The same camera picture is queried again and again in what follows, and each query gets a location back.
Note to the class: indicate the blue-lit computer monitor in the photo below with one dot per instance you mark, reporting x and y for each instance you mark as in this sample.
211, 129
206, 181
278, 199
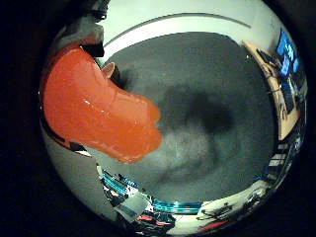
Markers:
287, 52

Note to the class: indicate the brown bowl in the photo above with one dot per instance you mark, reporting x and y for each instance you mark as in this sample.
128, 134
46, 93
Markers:
110, 70

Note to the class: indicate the wooden desk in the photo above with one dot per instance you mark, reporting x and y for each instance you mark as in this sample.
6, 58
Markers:
283, 112

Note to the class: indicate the dark grey table mat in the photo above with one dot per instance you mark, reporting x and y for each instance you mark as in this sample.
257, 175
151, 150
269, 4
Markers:
210, 115

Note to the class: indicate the red chair seat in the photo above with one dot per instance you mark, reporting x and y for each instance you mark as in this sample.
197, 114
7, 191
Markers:
214, 225

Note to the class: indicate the red stool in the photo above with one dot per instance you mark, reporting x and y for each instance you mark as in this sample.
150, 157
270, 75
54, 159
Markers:
148, 218

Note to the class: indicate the orange bottle with green cap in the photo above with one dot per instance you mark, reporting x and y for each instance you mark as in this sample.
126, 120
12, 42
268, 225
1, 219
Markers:
98, 105

